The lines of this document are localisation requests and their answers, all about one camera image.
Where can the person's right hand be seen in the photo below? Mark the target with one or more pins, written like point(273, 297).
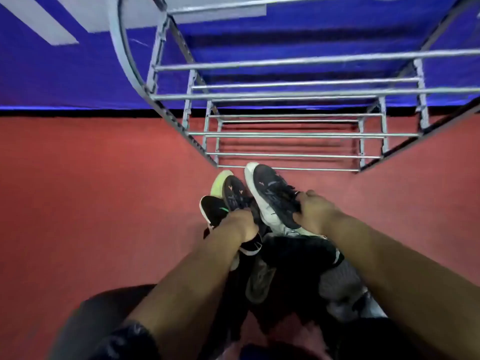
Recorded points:
point(318, 213)

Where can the blue printed fabric banner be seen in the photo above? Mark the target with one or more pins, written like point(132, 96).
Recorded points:
point(56, 78)

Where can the person's dark patterned sleeve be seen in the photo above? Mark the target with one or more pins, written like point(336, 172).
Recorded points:
point(127, 344)

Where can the person's right forearm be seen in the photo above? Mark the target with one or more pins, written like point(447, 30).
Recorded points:
point(393, 281)

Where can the person's left forearm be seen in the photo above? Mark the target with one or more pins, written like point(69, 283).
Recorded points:
point(187, 296)

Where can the beige grey mesh sneaker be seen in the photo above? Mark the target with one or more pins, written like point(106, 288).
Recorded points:
point(260, 283)

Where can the person's black trousers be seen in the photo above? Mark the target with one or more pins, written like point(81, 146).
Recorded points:
point(93, 318)

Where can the black green-striped sneaker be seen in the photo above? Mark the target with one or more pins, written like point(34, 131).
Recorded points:
point(213, 211)

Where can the pale yellow-green sneaker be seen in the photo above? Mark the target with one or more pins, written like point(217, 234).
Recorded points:
point(219, 185)

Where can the grey metal shoe rack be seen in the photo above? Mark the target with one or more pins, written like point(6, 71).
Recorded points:
point(285, 61)

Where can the black grey mesh sneaker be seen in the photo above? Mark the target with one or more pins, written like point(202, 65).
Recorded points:
point(300, 254)

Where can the person's left hand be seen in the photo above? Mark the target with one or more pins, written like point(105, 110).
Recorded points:
point(240, 228)

